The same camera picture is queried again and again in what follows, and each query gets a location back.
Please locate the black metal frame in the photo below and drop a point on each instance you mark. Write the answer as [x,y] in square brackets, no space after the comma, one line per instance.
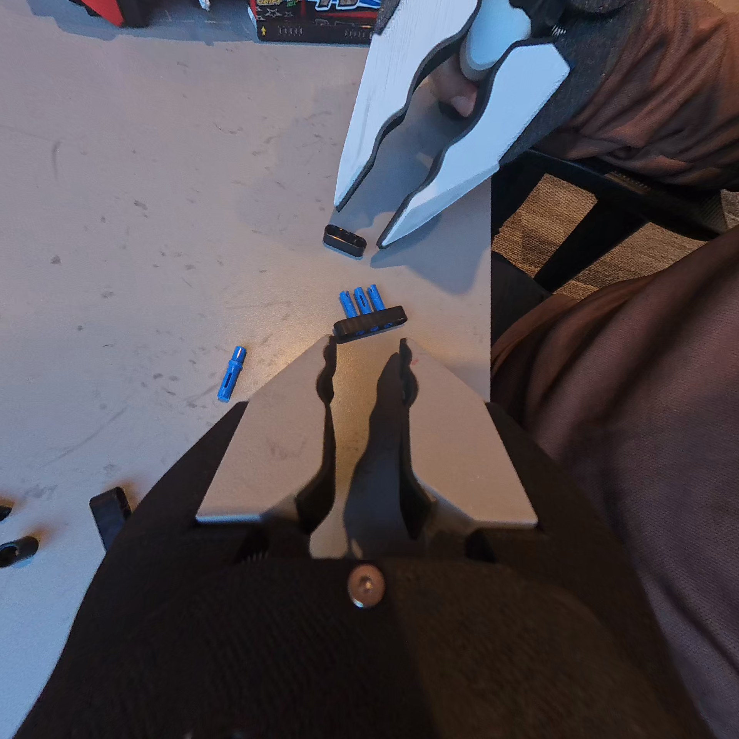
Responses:
[577,242]

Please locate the short black toy beam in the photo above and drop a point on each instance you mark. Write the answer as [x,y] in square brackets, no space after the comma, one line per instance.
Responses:
[332,234]

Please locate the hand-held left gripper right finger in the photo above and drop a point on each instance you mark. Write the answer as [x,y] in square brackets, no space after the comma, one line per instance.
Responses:
[473,456]

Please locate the person's right hand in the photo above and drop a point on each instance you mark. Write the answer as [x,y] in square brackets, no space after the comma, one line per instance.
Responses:
[456,92]

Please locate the person's brown sweater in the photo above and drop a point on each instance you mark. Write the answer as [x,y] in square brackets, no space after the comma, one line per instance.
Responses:
[635,433]

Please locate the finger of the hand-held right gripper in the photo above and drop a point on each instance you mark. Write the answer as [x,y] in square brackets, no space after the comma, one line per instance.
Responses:
[392,75]
[508,115]

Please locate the red toy brick car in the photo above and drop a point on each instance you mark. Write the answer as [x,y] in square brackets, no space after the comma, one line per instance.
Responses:
[312,26]

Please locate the white desk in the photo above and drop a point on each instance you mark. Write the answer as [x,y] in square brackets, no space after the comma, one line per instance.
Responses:
[144,202]

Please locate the long black toy beam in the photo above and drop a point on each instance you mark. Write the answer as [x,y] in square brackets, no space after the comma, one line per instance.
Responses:
[346,332]
[109,514]

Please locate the person's right forearm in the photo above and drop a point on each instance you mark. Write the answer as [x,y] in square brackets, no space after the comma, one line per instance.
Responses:
[664,86]

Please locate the black toy bushing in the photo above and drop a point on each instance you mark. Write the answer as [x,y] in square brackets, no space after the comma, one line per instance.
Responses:
[20,551]

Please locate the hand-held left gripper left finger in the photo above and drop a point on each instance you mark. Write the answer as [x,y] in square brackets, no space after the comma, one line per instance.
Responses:
[265,456]

